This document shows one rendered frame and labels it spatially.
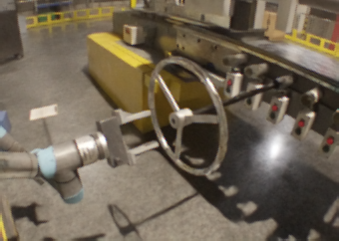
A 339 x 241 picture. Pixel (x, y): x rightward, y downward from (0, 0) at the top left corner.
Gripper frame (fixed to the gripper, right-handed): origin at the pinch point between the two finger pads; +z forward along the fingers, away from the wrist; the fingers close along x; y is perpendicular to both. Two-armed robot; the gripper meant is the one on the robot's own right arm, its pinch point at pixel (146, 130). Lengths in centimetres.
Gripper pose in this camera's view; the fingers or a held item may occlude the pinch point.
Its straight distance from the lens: 66.1
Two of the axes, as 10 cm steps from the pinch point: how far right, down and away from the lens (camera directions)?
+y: 5.2, 0.0, -8.5
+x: -2.3, -9.6, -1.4
